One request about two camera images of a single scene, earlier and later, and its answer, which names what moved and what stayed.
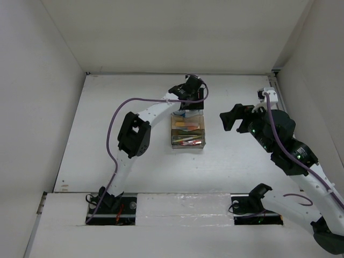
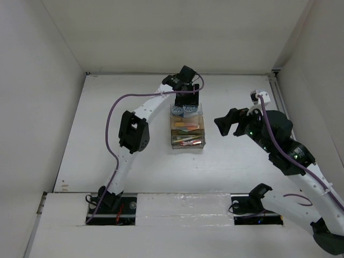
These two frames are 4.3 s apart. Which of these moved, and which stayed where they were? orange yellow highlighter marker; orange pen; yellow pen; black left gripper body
Moved: black left gripper body
Stayed: yellow pen; orange yellow highlighter marker; orange pen
